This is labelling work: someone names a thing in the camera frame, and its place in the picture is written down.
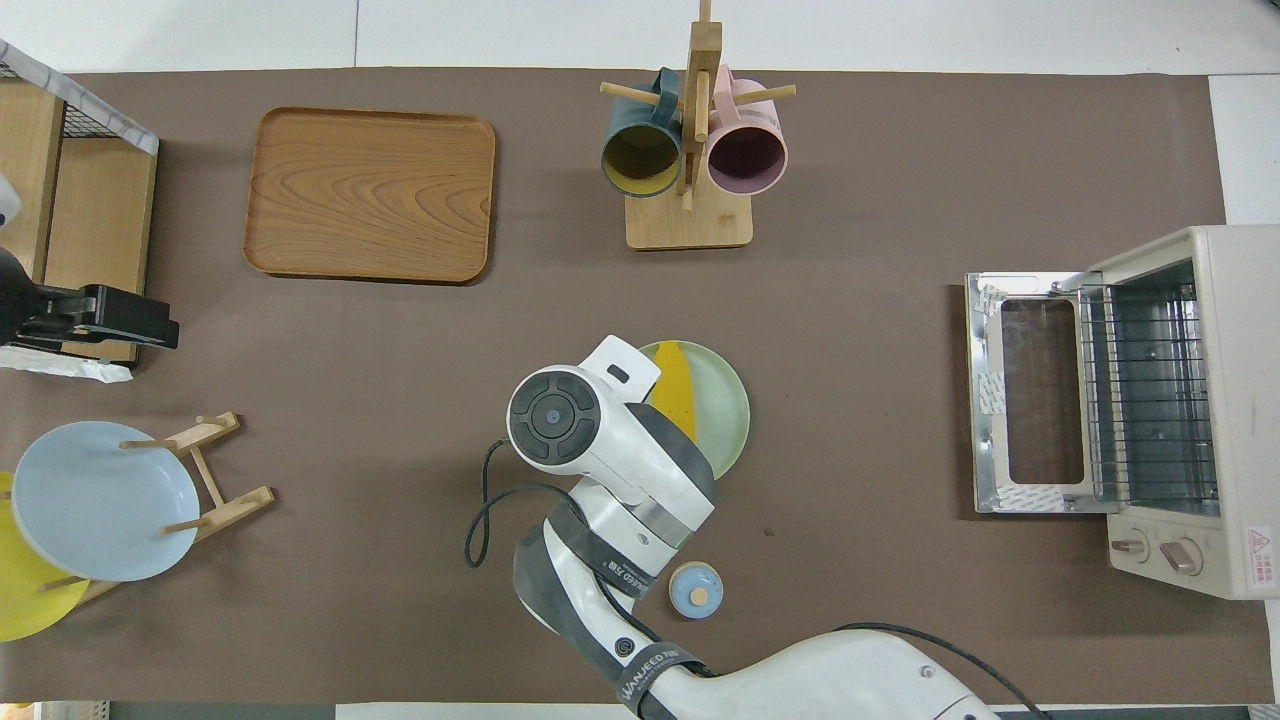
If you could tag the small blue bell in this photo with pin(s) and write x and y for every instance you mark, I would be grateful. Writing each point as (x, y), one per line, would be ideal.
(685, 585)

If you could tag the light blue plate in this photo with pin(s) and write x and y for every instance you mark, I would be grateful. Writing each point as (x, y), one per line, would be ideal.
(100, 500)

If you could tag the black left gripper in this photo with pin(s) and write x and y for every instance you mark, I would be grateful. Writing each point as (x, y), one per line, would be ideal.
(25, 310)

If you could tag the pale green plate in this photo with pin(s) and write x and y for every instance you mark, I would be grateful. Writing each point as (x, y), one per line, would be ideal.
(720, 410)

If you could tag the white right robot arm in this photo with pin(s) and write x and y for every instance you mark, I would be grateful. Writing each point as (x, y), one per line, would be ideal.
(640, 480)

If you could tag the brown wooden tray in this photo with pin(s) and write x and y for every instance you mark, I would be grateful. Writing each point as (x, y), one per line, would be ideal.
(370, 195)

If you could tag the brown table mat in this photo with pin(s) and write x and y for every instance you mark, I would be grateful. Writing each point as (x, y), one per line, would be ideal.
(900, 150)

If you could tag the yellow plate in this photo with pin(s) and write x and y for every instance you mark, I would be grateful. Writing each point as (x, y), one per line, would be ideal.
(25, 600)

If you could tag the wooden mug rack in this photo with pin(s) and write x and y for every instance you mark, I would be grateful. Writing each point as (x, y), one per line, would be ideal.
(690, 225)

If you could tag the pink mug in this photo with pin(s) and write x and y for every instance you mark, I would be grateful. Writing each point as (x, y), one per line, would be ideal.
(745, 160)

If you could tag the oven glass door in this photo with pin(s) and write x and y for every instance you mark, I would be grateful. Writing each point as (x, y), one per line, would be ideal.
(990, 400)

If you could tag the white rounded device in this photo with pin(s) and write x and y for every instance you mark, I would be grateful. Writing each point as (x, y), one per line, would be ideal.
(8, 200)

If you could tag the dark blue mug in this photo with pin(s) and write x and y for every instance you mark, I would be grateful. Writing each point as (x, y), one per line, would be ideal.
(640, 160)

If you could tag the wooden plate rack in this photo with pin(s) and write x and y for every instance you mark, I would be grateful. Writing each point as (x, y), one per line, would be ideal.
(235, 505)

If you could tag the cream toaster oven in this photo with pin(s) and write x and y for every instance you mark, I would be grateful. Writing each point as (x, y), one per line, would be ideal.
(1245, 400)

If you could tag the yellow corn cob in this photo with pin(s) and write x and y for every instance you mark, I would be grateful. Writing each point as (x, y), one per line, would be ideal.
(678, 390)

